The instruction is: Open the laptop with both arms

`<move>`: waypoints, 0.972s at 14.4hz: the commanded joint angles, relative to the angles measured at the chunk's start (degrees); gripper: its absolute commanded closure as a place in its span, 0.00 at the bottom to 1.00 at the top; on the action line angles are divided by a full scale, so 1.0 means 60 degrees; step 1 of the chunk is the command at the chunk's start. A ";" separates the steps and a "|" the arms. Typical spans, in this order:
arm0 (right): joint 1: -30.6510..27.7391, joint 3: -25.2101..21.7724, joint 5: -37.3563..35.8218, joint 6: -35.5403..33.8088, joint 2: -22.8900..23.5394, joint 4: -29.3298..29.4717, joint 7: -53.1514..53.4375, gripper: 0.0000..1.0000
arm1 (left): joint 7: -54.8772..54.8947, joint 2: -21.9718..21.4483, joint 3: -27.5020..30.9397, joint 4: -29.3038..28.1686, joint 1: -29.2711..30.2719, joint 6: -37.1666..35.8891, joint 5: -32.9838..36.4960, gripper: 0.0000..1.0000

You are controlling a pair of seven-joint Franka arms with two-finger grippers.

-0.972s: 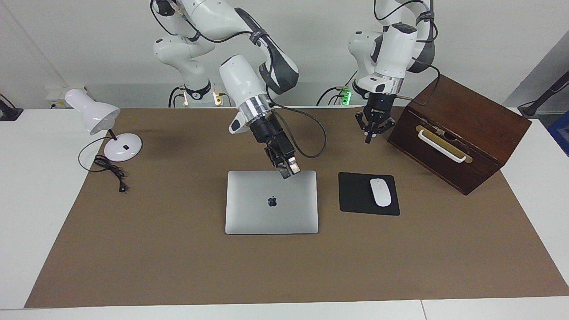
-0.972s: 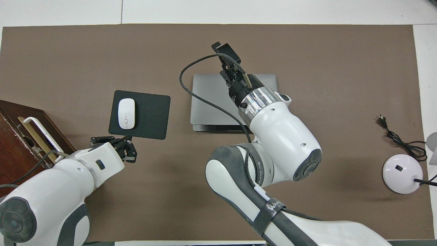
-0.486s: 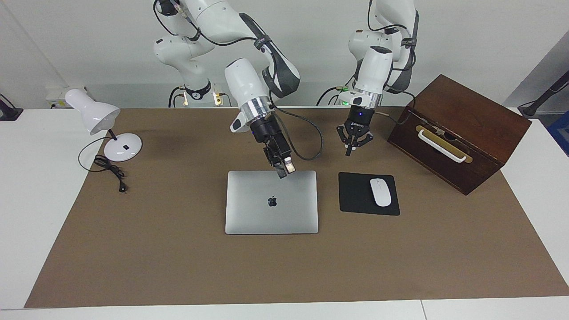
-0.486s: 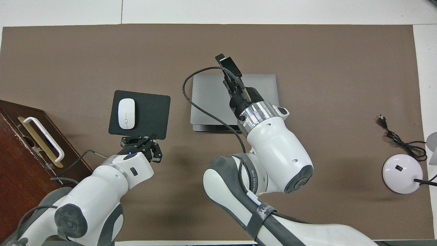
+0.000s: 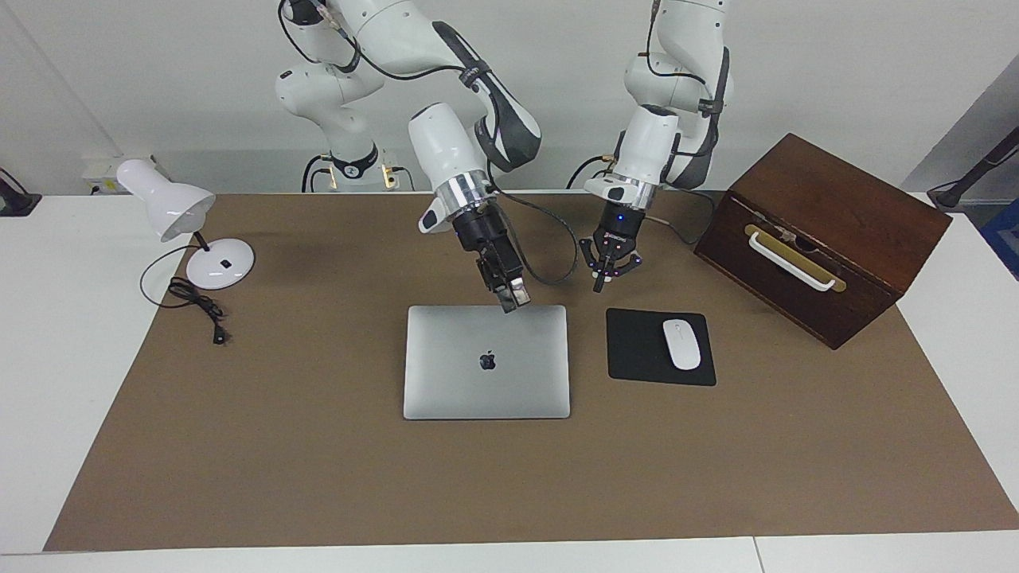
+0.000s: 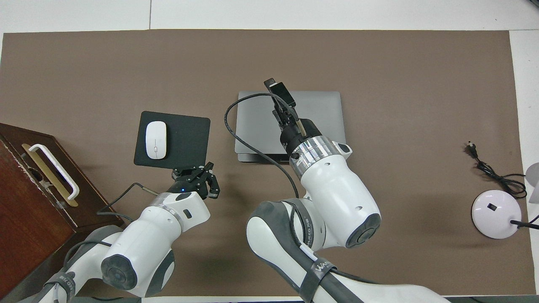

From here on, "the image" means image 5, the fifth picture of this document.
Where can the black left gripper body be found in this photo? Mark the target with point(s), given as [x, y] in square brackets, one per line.
[619, 235]

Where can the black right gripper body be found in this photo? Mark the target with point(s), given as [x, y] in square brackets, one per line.
[486, 239]

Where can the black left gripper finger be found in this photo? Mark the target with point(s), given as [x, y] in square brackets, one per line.
[629, 264]
[599, 274]

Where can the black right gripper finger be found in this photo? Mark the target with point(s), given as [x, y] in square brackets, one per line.
[507, 297]
[521, 291]

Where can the silver laptop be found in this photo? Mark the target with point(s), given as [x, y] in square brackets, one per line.
[486, 390]

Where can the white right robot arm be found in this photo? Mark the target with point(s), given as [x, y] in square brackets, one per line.
[446, 143]

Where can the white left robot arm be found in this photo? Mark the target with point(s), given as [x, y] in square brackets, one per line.
[649, 143]

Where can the black mouse pad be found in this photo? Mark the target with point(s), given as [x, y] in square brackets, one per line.
[637, 350]

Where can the white computer mouse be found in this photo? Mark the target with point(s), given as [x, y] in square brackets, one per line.
[682, 344]

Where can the dark wooden box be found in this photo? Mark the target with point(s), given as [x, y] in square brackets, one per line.
[868, 215]

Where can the brown table mat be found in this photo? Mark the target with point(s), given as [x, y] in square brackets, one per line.
[318, 461]

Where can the white desk lamp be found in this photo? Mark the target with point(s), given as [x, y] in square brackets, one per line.
[163, 203]

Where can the black tripod leg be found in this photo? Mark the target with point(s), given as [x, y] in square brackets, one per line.
[975, 171]

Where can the blue crate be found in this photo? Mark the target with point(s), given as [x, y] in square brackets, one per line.
[1005, 235]

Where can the black stand foot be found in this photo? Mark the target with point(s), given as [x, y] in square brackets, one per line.
[12, 200]

